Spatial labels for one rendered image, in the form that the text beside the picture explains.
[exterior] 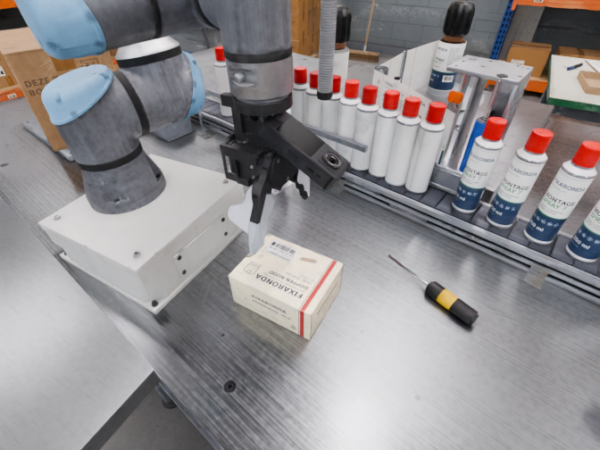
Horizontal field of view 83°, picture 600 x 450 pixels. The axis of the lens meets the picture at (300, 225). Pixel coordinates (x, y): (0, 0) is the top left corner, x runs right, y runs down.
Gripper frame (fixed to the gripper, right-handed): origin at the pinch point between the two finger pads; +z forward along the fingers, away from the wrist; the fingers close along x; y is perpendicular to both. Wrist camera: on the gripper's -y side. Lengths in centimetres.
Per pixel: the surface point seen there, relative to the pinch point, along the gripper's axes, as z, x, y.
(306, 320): 12.2, 6.1, -6.9
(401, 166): 7.0, -37.5, -7.9
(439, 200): 13.0, -37.2, -17.9
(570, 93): 22, -158, -50
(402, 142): 1.0, -37.2, -7.1
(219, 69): -4, -49, 53
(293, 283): 10.1, 2.1, -2.2
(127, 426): 99, 25, 57
